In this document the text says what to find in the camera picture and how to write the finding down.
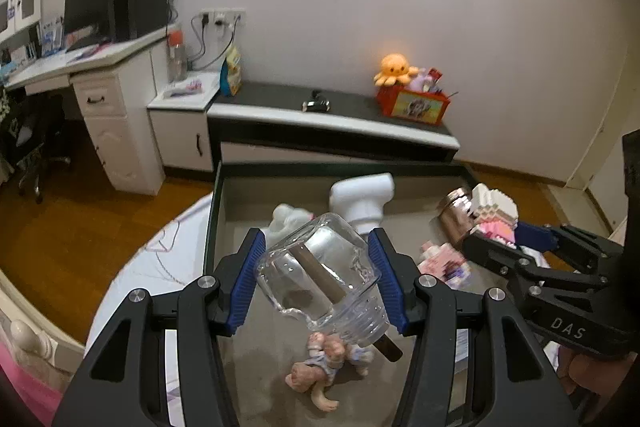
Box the pink white block model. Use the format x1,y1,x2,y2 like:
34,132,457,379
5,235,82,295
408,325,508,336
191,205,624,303
471,183,518,248

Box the white cup-shaped device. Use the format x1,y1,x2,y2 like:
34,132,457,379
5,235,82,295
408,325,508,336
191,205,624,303
329,172,395,236

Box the clear glass jar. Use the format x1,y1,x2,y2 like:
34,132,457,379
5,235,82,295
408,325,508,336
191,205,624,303
255,212,402,362

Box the pink-haired baby doll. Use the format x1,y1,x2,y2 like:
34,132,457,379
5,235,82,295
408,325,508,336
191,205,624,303
284,332,374,413

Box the white silver rabbit figure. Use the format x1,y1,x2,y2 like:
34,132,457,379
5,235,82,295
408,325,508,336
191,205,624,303
262,204,314,249

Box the packaged wipes pack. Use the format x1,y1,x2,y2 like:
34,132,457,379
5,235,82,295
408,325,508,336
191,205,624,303
449,329,470,411

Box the rose gold round tin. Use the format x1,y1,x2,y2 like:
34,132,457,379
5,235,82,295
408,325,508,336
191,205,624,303
437,187,476,249

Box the person's right hand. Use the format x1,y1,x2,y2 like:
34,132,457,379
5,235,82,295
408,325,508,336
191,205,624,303
556,346,637,411

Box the pink box with black rim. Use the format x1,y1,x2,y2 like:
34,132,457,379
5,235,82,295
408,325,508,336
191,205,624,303
203,160,490,427

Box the red cartoon storage box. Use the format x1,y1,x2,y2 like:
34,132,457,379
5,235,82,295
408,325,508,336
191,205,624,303
375,84,450,126

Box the orange octopus plush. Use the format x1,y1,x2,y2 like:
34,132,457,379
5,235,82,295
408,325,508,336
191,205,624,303
373,53,419,87

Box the black office chair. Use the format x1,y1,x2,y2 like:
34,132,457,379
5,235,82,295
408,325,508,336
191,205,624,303
1,93,72,204

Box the small black object on bench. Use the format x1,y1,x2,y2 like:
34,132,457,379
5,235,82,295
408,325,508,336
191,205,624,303
302,90,331,113

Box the dark-top low bench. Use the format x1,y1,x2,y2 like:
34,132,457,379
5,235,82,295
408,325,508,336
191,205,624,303
207,81,460,164

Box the white low side cabinet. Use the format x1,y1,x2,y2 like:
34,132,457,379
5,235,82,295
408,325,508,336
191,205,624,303
148,72,219,172

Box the white computer desk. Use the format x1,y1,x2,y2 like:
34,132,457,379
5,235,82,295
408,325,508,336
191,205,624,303
6,25,177,195

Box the orange-lid water bottle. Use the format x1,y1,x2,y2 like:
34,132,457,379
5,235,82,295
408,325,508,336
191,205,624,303
167,29,188,82

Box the yellow blue snack bag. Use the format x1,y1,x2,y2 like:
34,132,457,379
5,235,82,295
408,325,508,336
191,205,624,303
220,46,242,96

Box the black computer monitor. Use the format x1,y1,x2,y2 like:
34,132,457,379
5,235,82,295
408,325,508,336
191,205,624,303
64,0,111,52

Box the white bed frame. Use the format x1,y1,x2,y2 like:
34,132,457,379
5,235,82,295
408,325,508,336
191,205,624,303
1,273,85,374

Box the white wall power strip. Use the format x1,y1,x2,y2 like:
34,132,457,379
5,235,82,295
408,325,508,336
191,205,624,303
200,8,246,26

